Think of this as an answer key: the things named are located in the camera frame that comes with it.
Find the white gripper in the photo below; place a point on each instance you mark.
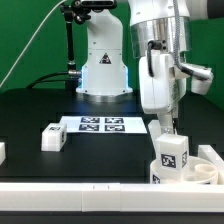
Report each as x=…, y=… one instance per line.
x=162, y=85

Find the white round stool seat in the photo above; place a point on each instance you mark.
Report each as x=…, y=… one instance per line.
x=200, y=171

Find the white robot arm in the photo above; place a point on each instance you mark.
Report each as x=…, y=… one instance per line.
x=159, y=32

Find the paper sheet with tags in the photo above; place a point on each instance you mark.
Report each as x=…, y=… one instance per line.
x=104, y=125

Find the white block at left edge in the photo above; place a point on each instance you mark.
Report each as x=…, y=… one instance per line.
x=2, y=152

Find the black camera stand pole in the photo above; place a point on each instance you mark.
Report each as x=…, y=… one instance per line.
x=79, y=12

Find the white front fence rail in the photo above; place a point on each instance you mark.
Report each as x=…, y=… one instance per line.
x=111, y=197

